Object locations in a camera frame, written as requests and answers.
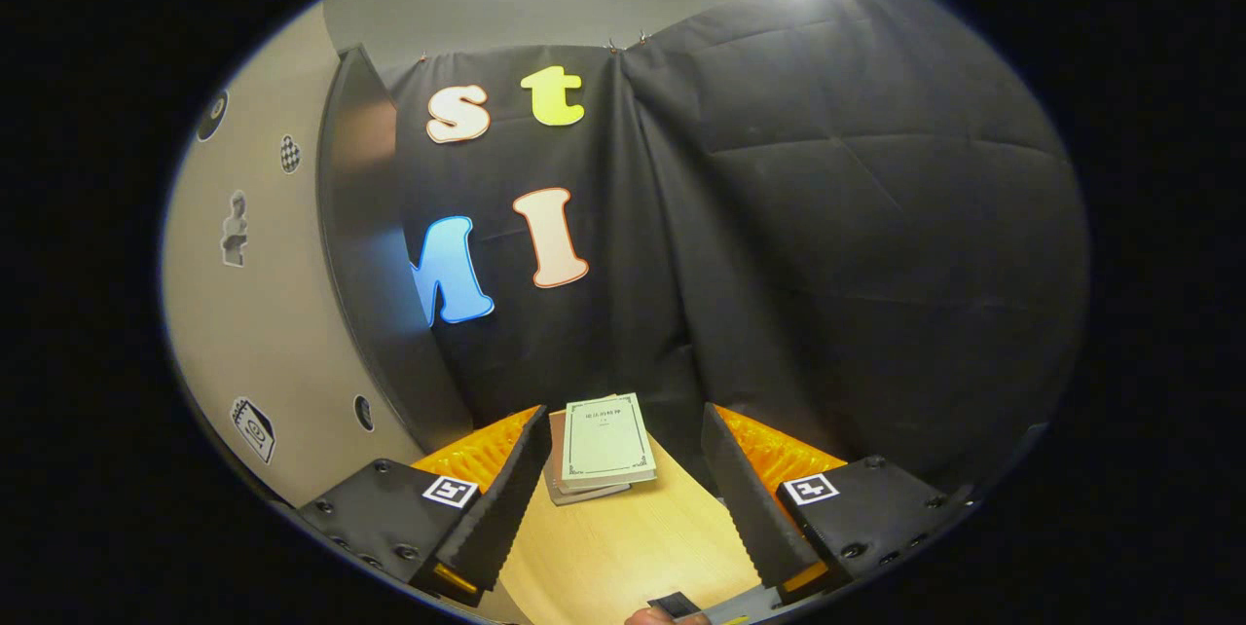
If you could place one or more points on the black backdrop cloth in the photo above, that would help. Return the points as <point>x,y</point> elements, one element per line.
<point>827,216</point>

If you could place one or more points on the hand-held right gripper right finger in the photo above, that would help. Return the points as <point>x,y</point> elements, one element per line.
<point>745,498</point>

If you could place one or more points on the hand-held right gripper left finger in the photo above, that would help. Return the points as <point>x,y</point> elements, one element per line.
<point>506,489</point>

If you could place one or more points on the pale green cover book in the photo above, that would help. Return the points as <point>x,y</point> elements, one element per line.
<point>605,440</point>

